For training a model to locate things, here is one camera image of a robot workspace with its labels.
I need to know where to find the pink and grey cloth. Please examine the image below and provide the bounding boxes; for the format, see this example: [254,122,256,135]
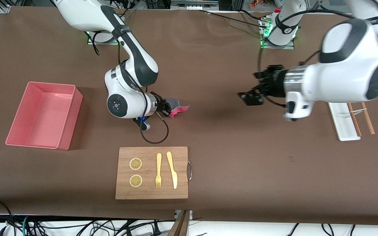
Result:
[165,97,190,118]

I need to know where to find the wooden cutting board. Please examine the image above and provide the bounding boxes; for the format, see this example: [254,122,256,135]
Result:
[115,147,189,200]

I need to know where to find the yellow plastic fork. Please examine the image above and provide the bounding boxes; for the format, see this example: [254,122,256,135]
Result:
[155,153,162,188]

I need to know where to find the yellow plastic knife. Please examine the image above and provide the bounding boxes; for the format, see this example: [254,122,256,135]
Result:
[166,151,178,189]

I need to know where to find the lemon slice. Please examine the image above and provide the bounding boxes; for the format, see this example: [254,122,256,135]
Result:
[129,158,143,171]
[129,174,143,188]

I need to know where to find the white rectangular tray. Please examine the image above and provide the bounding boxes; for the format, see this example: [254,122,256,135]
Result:
[327,102,361,142]

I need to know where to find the wooden plank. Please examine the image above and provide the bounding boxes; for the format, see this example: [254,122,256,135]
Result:
[168,210,191,236]

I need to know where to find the pink plastic bin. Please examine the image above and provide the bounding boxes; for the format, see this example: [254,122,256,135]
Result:
[5,81,83,151]

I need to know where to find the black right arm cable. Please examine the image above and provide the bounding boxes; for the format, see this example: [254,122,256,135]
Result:
[87,31,169,144]

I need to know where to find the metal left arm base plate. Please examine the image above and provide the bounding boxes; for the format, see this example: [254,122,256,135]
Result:
[260,18,295,50]

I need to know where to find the black cable on table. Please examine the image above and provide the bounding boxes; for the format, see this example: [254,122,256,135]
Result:
[196,9,268,30]

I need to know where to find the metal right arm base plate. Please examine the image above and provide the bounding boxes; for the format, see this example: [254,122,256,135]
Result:
[87,31,119,45]

